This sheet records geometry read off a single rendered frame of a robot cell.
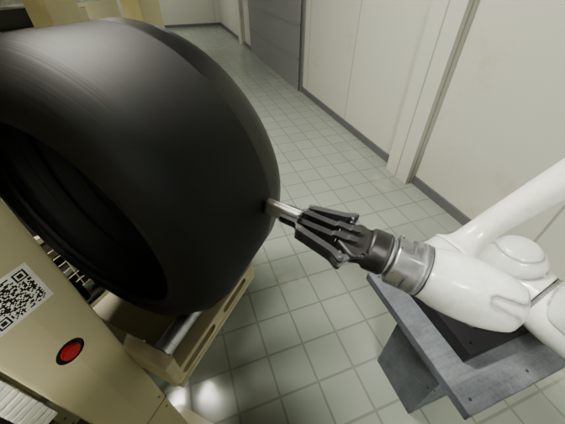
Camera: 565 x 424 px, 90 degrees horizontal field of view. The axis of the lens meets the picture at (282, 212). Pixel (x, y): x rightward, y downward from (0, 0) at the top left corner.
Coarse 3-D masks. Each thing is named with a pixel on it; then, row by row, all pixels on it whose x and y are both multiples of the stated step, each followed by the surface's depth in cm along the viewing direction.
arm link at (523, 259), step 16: (496, 240) 81; (512, 240) 78; (528, 240) 78; (480, 256) 82; (496, 256) 77; (512, 256) 75; (528, 256) 74; (544, 256) 74; (512, 272) 75; (528, 272) 73; (544, 272) 73; (528, 288) 73; (544, 288) 72
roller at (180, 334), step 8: (200, 312) 71; (176, 320) 68; (184, 320) 67; (192, 320) 69; (168, 328) 66; (176, 328) 66; (184, 328) 67; (168, 336) 64; (176, 336) 65; (184, 336) 67; (160, 344) 63; (168, 344) 63; (176, 344) 65; (168, 352) 63
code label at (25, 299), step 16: (16, 272) 37; (32, 272) 39; (0, 288) 36; (16, 288) 38; (32, 288) 40; (48, 288) 42; (0, 304) 37; (16, 304) 39; (32, 304) 40; (0, 320) 37; (16, 320) 39; (0, 336) 38
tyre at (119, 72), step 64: (0, 64) 35; (64, 64) 35; (128, 64) 38; (192, 64) 45; (0, 128) 58; (64, 128) 34; (128, 128) 35; (192, 128) 40; (256, 128) 51; (0, 192) 57; (64, 192) 74; (128, 192) 37; (192, 192) 39; (256, 192) 50; (64, 256) 67; (128, 256) 80; (192, 256) 43
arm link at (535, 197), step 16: (544, 176) 50; (560, 176) 47; (528, 192) 51; (544, 192) 49; (560, 192) 48; (496, 208) 55; (512, 208) 53; (528, 208) 51; (544, 208) 50; (480, 224) 57; (496, 224) 55; (512, 224) 54; (432, 240) 60; (448, 240) 57; (464, 240) 57; (480, 240) 57
